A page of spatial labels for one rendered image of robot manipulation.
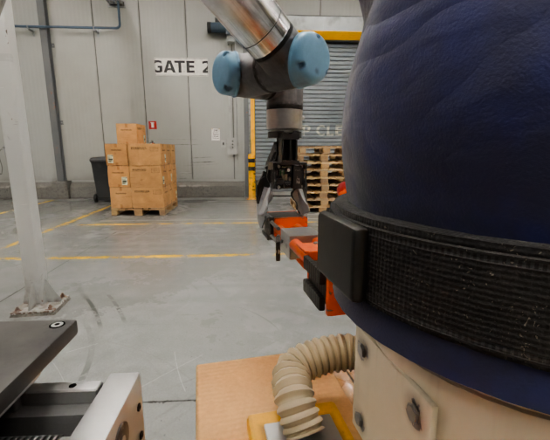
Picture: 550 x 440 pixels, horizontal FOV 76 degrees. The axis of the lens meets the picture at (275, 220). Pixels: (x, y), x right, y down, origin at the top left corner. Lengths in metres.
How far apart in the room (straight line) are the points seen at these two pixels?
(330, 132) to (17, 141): 7.66
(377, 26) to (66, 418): 0.43
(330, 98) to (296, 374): 9.44
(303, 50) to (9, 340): 0.51
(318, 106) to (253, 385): 9.25
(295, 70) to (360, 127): 0.39
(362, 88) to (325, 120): 9.43
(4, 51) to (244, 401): 3.03
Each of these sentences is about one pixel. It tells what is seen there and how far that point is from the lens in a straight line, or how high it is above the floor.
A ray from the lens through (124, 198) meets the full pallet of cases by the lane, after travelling 7.28.
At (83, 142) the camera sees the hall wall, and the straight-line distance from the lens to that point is 10.43.
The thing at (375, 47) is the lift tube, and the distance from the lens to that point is 0.17.
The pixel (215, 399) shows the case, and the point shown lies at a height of 0.94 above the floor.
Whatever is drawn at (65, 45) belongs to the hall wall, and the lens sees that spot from 10.79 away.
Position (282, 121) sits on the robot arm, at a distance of 0.73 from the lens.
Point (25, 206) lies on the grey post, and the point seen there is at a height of 0.82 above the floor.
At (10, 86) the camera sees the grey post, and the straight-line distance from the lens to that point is 3.22.
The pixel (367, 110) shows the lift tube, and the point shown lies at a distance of 0.17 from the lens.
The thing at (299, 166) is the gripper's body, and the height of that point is 1.21.
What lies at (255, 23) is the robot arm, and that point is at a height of 1.41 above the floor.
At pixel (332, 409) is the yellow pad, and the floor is 0.96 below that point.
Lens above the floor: 1.24
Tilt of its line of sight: 11 degrees down
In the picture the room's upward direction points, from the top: straight up
